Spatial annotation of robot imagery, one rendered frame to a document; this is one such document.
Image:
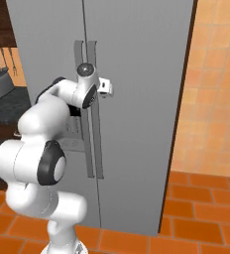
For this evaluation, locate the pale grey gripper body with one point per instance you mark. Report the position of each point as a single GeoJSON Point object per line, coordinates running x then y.
{"type": "Point", "coordinates": [74, 132]}

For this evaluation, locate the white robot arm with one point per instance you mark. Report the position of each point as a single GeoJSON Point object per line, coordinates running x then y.
{"type": "Point", "coordinates": [37, 122]}

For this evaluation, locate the grey fridge door with wide front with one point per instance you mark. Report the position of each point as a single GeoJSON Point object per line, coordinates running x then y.
{"type": "Point", "coordinates": [140, 99]}

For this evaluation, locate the grey fridge door with narrow front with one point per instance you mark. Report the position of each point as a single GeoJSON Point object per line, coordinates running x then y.
{"type": "Point", "coordinates": [47, 36]}

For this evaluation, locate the dark fridge side panel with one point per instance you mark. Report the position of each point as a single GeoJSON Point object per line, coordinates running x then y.
{"type": "Point", "coordinates": [178, 115]}

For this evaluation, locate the dark wood base cupboard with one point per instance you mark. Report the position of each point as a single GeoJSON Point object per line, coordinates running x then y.
{"type": "Point", "coordinates": [1, 130]}

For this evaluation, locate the dark hanging kitchen tool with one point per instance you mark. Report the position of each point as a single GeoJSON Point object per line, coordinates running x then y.
{"type": "Point", "coordinates": [3, 57]}
{"type": "Point", "coordinates": [12, 61]}

